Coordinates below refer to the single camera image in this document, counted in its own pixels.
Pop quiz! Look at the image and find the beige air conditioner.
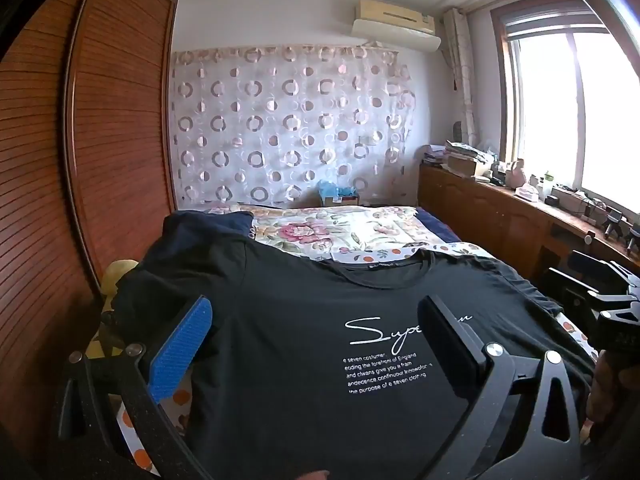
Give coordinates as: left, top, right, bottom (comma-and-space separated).
355, 1, 436, 36

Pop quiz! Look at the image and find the navy blue bedspread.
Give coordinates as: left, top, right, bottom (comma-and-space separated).
416, 207, 463, 247

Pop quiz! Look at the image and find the orange dotted bed sheet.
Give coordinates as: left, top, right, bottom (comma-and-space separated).
85, 240, 601, 480

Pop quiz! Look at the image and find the person's right hand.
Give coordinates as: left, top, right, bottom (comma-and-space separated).
586, 352, 640, 441

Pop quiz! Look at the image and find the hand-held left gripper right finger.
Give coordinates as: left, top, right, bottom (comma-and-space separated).
417, 294, 583, 480

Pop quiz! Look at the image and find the stack of papers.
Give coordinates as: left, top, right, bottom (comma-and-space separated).
420, 142, 447, 166

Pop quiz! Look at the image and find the black printed t-shirt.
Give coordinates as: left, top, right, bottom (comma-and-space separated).
112, 240, 601, 480

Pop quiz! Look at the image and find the wooden slatted wardrobe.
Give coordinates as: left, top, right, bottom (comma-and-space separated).
0, 0, 180, 461

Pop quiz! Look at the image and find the wooden sideboard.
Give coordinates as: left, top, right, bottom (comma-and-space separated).
417, 162, 640, 281

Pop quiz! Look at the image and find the navy blue garment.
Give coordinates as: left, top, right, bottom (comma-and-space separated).
164, 210, 254, 261

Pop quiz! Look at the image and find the floral blanket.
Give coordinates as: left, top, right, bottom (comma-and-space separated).
210, 202, 451, 263

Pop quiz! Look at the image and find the blue plastic bag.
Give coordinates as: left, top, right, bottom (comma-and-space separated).
318, 180, 357, 200

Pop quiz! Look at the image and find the patterned window curtain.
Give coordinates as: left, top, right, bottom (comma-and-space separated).
442, 7, 481, 148

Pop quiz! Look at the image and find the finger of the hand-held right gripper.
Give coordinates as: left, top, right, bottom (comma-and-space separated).
544, 267, 608, 328
569, 250, 633, 293

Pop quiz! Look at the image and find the window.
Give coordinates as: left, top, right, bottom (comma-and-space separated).
492, 0, 640, 211

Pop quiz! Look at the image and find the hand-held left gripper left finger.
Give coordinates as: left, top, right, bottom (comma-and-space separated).
52, 295, 213, 480

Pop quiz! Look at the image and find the circle patterned sheer curtain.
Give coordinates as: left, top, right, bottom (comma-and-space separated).
170, 44, 418, 211

